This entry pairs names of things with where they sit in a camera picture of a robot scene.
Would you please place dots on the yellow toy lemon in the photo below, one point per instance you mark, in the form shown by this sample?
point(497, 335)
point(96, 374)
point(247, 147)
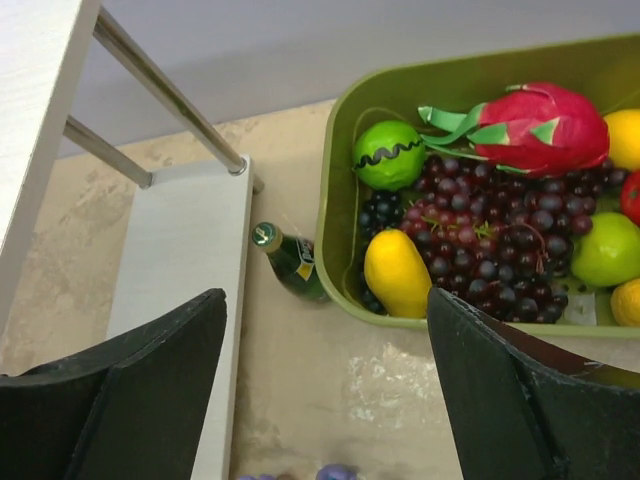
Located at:
point(624, 134)

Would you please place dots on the small yellow toy fruit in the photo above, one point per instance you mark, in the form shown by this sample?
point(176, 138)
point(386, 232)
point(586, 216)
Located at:
point(625, 303)

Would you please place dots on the yellow toy mango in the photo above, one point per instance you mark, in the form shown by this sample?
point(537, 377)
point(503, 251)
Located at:
point(396, 274)

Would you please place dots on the green toy apple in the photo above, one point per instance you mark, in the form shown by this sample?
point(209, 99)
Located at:
point(609, 254)

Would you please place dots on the red toy apple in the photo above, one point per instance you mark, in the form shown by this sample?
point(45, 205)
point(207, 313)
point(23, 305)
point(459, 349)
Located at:
point(629, 199)

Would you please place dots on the red toy dragon fruit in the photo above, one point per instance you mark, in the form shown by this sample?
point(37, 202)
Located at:
point(537, 129)

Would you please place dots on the green toy lime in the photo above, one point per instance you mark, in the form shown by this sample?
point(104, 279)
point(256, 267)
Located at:
point(390, 156)

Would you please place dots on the green glass bottle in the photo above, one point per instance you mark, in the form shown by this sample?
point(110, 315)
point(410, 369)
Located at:
point(292, 261)

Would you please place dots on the purple toy grape bunch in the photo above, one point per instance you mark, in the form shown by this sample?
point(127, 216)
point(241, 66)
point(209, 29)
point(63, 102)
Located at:
point(501, 242)

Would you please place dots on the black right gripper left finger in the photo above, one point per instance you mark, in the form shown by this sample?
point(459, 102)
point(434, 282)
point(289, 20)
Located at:
point(131, 407)

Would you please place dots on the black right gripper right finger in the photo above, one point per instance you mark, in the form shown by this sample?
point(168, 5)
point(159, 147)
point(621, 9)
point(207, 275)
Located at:
point(522, 408)

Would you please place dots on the white two-tier shelf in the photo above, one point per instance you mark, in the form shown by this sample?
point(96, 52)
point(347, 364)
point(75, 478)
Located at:
point(189, 230)

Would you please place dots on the olive green plastic bin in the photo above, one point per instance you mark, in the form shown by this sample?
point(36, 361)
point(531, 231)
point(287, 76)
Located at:
point(605, 69)

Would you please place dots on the purple bunny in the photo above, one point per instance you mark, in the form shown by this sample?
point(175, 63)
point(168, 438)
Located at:
point(327, 472)

